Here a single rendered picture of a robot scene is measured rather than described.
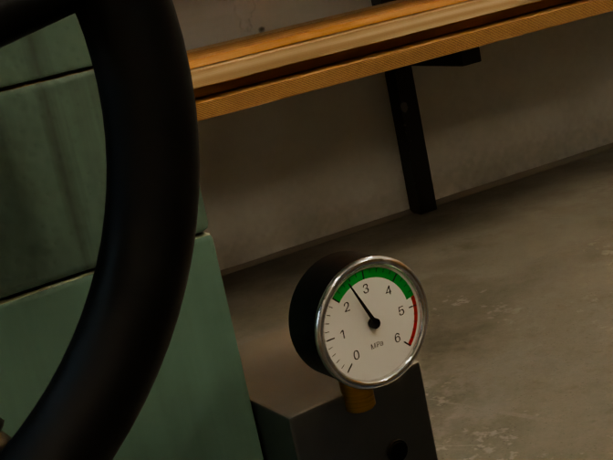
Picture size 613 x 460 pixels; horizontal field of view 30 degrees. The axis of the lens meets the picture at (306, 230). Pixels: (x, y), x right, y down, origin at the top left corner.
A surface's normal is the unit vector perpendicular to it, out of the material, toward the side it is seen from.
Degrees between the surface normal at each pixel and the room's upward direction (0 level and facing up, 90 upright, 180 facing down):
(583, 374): 0
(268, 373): 0
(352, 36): 91
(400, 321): 90
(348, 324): 90
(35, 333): 90
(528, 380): 0
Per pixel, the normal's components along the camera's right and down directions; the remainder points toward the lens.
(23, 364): 0.51, 0.11
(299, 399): -0.20, -0.95
